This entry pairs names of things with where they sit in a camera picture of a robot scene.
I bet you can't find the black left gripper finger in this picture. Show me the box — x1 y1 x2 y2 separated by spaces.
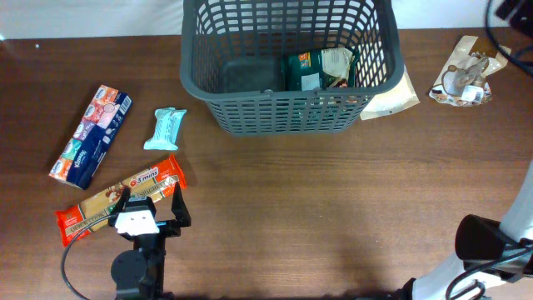
171 183 192 228
110 187 131 216

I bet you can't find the brown snack bag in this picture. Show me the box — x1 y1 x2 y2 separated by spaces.
429 35 508 107

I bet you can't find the Kleenex tissue multipack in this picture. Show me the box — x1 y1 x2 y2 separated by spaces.
48 85 132 189

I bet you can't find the beige powder pouch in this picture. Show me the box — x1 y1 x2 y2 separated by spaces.
360 67 420 120

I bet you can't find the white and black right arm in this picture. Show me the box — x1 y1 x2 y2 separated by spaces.
385 168 532 300

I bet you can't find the green snack bag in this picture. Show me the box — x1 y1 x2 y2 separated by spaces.
281 47 360 91

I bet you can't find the grey plastic lattice basket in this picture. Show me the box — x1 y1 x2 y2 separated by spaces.
181 0 404 136

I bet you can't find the mint green wrapped bar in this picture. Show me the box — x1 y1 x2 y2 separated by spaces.
143 107 187 151

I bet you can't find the orange spaghetti packet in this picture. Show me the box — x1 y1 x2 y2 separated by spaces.
55 154 187 247

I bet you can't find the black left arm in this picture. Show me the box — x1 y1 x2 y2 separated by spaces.
108 183 192 299

